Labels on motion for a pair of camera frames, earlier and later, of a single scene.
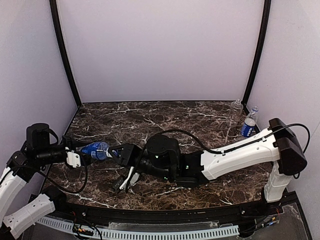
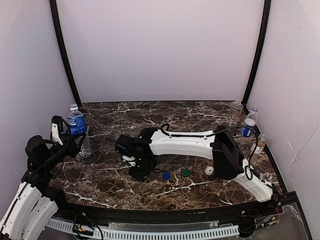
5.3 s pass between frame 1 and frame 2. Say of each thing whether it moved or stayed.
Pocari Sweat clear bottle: moved
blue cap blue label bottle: stayed
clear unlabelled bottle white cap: stayed
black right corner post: stayed
